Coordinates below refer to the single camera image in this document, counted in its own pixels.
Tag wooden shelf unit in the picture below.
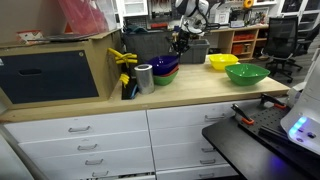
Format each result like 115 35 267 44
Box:
209 23 270 63

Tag red plastic bowl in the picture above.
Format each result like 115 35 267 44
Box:
153 66 181 79

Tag blue handled tool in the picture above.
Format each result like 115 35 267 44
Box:
129 83 139 100

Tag large green plastic bowl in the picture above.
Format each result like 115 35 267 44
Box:
224 62 271 87

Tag pink plastic bag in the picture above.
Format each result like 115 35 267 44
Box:
57 0 118 35

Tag orange tipped black clamp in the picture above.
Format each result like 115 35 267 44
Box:
259 93 288 111
230 102 256 127

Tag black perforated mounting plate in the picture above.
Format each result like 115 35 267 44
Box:
201 98 320 180

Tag white drawer cabinet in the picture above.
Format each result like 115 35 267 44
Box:
0 98 268 180

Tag small green plastic bowl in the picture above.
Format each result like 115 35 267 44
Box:
152 68 180 87

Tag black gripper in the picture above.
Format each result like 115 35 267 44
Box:
171 29 192 56

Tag yellow plastic bowl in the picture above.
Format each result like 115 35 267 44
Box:
208 53 240 72

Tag yellow handled clamps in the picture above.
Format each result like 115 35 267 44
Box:
107 47 139 88

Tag blue plastic bowl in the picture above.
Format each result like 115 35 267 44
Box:
146 54 181 77

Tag teal cloth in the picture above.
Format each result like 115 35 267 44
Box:
125 24 148 35

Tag cardboard box with black panel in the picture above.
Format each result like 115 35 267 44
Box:
0 29 123 110

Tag silver metal cylinder roll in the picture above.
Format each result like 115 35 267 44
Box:
133 63 156 95

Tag black office chair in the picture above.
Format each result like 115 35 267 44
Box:
295 22 320 57
260 15 304 84

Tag grey plastic bin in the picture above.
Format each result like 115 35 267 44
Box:
179 38 211 65

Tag orange storage bin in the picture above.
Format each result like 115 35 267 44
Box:
231 42 257 56

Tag dark grey fabric bin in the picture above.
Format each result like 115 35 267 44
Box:
122 29 178 65

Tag white drawer front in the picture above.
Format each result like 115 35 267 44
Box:
3 110 150 144
32 146 155 180
17 130 152 160
149 123 215 148
79 171 157 180
146 98 265 131
152 141 228 171

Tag red patterned small box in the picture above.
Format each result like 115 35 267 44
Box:
15 29 45 46

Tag yellow tape roll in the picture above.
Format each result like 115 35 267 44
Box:
242 0 255 10

